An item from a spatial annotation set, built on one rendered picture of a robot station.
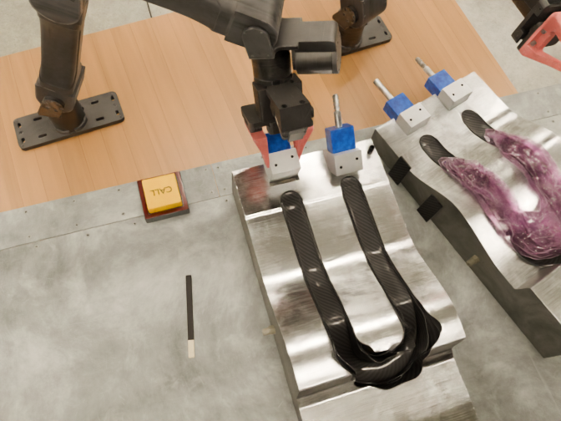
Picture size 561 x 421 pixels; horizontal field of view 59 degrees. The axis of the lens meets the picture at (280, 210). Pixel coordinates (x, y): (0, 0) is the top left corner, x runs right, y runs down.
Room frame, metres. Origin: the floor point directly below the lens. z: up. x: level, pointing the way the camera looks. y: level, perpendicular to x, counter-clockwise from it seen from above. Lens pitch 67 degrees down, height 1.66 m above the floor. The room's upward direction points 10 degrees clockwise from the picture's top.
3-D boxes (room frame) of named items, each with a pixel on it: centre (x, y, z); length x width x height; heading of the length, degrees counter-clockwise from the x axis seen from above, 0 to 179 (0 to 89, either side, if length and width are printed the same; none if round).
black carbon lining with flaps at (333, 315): (0.23, -0.14, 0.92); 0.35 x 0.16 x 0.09; 26
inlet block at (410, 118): (0.60, -0.18, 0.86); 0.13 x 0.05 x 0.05; 44
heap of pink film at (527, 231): (0.44, -0.41, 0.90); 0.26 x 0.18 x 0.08; 44
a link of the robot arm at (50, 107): (0.47, 0.43, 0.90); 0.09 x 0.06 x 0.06; 2
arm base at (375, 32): (0.78, -0.07, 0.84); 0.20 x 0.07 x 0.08; 122
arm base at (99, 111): (0.46, 0.43, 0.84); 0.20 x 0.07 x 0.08; 122
